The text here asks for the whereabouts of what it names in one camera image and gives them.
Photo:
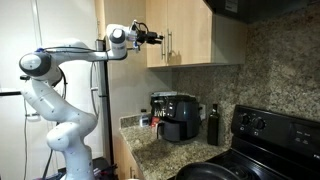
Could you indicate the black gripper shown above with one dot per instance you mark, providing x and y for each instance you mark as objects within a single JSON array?
[{"x": 146, "y": 37}]

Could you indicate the dark glass oil bottle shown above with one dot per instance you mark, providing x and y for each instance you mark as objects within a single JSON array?
[{"x": 213, "y": 130}]

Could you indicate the narrow light wood cabinet door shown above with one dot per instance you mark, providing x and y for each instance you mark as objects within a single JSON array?
[{"x": 155, "y": 13}]

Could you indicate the black frying pan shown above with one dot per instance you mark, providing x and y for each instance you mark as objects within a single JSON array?
[{"x": 203, "y": 171}]

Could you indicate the stainless steel refrigerator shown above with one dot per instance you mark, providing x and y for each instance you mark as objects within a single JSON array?
[{"x": 104, "y": 126}]

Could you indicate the black air fryer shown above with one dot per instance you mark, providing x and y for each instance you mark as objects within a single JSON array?
[{"x": 181, "y": 116}]

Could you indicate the light wood base cabinet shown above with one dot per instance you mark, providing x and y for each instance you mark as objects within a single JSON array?
[{"x": 125, "y": 163}]

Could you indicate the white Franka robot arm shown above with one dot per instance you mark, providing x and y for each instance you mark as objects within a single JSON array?
[{"x": 73, "y": 126}]

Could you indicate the black electric stove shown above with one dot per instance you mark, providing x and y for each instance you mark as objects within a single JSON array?
[{"x": 283, "y": 133}]

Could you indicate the black camera tripod stand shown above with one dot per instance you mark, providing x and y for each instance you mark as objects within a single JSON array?
[{"x": 10, "y": 93}]

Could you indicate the light wood overhead cabinet body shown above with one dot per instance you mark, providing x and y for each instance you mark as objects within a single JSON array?
[{"x": 230, "y": 43}]

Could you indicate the white interior door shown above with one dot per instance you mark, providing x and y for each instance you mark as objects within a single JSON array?
[{"x": 66, "y": 20}]

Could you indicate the white backsplash outlet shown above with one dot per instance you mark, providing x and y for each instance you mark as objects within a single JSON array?
[{"x": 202, "y": 111}]

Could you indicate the small jar with black lid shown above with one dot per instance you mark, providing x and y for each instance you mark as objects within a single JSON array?
[{"x": 144, "y": 119}]

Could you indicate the black range hood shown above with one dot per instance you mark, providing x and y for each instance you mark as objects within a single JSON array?
[{"x": 266, "y": 10}]

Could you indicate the wide light wood cabinet door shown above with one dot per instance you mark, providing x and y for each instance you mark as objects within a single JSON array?
[{"x": 191, "y": 33}]

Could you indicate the black stove knob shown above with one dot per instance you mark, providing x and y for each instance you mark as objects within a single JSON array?
[
  {"x": 245, "y": 119},
  {"x": 259, "y": 124}
]

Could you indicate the small red package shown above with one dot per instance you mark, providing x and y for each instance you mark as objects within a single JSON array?
[{"x": 154, "y": 122}]

